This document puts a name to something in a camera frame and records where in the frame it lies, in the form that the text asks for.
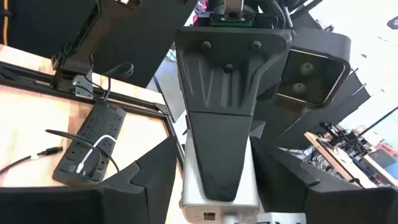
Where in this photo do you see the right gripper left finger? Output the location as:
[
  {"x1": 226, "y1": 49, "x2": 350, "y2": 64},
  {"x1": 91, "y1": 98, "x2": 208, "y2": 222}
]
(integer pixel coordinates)
[{"x1": 0, "y1": 136, "x2": 178, "y2": 224}]

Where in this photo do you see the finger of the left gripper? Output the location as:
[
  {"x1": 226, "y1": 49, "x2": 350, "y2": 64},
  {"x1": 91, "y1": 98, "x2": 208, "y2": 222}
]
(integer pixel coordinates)
[{"x1": 175, "y1": 26, "x2": 294, "y2": 203}]

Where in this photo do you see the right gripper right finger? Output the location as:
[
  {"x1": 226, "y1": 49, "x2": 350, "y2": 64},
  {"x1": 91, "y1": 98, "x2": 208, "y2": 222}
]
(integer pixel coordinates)
[{"x1": 251, "y1": 138, "x2": 398, "y2": 224}]

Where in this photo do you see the black power strip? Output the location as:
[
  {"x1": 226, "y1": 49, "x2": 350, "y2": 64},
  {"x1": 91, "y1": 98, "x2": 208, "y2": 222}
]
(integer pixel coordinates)
[{"x1": 52, "y1": 101, "x2": 127, "y2": 187}]

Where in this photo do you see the black USB cable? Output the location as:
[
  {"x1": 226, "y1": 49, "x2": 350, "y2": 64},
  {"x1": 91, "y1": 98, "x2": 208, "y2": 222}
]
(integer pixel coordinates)
[{"x1": 0, "y1": 129, "x2": 121, "y2": 177}]

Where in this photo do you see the background wooden table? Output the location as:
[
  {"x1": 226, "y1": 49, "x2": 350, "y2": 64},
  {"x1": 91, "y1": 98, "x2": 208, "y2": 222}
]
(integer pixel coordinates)
[{"x1": 303, "y1": 121, "x2": 398, "y2": 189}]

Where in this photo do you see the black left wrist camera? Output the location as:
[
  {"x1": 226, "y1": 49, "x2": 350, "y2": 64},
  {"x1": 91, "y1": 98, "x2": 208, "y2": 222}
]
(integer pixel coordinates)
[{"x1": 275, "y1": 29, "x2": 352, "y2": 110}]

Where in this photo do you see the black aluminium table frame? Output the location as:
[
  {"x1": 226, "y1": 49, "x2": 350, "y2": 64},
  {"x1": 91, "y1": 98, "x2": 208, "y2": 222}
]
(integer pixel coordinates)
[{"x1": 0, "y1": 60, "x2": 189, "y2": 164}]

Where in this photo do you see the yellow cable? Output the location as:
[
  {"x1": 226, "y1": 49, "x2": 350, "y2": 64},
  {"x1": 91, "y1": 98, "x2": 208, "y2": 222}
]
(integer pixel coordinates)
[{"x1": 2, "y1": 0, "x2": 9, "y2": 46}]

